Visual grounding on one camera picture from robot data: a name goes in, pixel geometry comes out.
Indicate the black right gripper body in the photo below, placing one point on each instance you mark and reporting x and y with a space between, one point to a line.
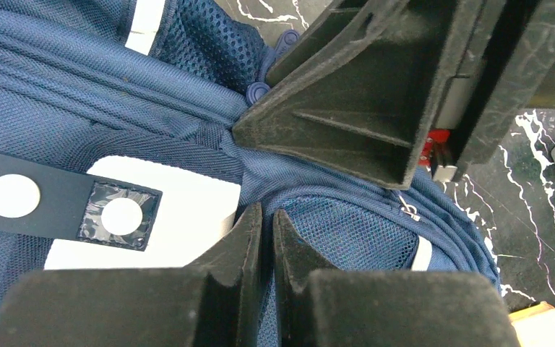
509 66

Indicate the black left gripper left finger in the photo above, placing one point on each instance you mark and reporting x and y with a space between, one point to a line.
214 301

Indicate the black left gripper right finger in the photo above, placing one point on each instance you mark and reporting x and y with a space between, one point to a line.
320 305

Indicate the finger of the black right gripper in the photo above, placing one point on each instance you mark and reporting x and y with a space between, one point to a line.
362 87

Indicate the navy blue student backpack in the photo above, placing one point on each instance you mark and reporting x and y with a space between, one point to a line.
72 93

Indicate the yellow notebook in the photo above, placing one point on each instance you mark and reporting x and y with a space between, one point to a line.
535 325

